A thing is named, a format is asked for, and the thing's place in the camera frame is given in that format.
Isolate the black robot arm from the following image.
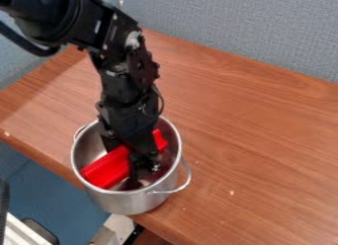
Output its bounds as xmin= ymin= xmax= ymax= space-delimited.
xmin=0 ymin=0 xmax=164 ymax=180

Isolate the white bracket under table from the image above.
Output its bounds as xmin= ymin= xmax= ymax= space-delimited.
xmin=88 ymin=214 xmax=134 ymax=245

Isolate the metal pot with handles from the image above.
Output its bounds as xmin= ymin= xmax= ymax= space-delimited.
xmin=69 ymin=117 xmax=190 ymax=215

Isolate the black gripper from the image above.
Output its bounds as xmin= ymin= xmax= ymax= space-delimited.
xmin=94 ymin=86 xmax=164 ymax=187

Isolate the black cable lower left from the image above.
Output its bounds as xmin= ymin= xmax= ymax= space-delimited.
xmin=0 ymin=180 xmax=10 ymax=245

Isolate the white ribbed appliance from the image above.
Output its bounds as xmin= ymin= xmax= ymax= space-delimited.
xmin=0 ymin=213 xmax=56 ymax=245

